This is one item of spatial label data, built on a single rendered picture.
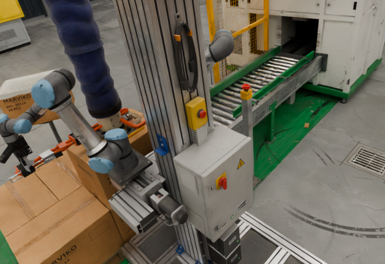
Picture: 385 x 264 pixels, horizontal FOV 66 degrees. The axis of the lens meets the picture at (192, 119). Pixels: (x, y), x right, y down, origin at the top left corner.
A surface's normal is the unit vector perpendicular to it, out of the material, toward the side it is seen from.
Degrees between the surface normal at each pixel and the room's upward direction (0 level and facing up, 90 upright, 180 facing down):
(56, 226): 0
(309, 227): 0
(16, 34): 91
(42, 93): 83
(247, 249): 0
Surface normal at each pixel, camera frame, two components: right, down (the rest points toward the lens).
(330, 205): -0.14, -0.83
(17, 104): 0.25, 0.50
